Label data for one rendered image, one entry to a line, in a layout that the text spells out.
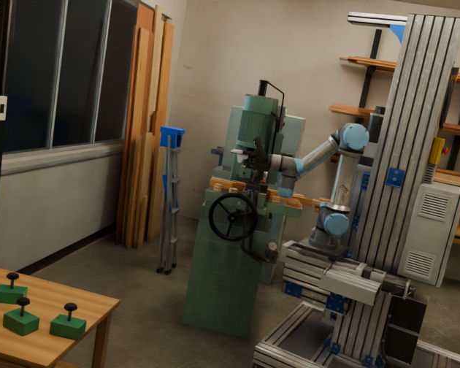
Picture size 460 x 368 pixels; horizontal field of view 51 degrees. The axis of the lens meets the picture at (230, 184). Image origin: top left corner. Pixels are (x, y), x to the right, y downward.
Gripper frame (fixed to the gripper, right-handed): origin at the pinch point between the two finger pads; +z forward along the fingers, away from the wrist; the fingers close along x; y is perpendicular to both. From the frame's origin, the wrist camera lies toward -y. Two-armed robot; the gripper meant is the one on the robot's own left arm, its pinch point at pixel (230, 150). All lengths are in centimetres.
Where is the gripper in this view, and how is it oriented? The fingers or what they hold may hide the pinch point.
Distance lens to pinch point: 229.1
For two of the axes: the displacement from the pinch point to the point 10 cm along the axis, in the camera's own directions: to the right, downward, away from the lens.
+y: -1.8, 9.8, 0.4
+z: -9.8, -1.8, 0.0
